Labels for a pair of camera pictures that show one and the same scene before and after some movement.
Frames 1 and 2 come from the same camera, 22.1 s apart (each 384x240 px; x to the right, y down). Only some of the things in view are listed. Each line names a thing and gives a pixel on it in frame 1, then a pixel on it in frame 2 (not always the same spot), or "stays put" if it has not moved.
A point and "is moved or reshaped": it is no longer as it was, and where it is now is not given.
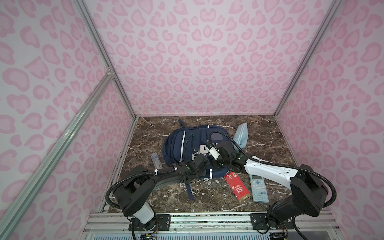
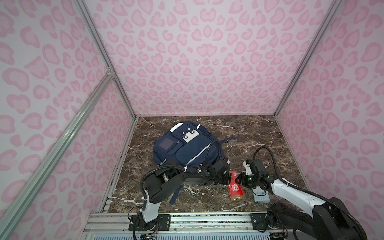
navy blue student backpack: (192, 149) is moved or reshaped
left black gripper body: (201, 173) -> (225, 179)
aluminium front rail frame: (115, 226) stays put
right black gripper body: (221, 161) -> (250, 181)
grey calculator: (259, 189) stays put
